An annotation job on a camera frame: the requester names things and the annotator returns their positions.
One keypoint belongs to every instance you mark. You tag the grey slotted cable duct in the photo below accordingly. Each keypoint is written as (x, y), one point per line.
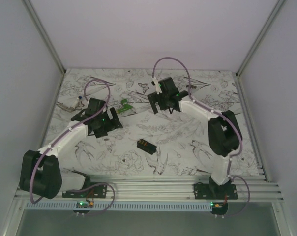
(124, 206)

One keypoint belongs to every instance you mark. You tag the metal clamp tool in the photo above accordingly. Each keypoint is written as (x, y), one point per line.
(76, 106)

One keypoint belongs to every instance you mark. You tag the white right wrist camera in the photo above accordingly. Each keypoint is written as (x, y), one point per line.
(155, 82)

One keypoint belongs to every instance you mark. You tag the green object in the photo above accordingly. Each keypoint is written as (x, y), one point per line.
(125, 108)

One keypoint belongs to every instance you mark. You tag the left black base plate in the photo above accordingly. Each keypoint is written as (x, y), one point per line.
(93, 190)

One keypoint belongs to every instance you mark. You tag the controller board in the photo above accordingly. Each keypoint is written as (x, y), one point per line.
(83, 207)
(219, 209)

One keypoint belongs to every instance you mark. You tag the left controller board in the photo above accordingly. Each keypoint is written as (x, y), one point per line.
(83, 207)

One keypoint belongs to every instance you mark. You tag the black fuse box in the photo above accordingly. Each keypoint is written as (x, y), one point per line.
(150, 148)

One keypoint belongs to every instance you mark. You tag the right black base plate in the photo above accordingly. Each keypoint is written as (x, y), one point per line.
(212, 191)

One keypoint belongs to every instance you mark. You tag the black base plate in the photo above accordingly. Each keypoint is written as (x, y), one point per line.
(93, 190)
(212, 191)

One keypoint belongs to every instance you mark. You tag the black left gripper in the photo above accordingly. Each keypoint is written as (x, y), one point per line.
(116, 125)

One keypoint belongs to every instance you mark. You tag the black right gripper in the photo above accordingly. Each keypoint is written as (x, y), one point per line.
(153, 98)

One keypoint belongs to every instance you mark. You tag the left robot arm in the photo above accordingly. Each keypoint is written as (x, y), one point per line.
(41, 173)

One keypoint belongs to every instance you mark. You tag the right controller board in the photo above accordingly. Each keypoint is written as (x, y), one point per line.
(219, 209)

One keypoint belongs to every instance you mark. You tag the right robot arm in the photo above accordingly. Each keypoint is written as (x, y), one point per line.
(224, 135)

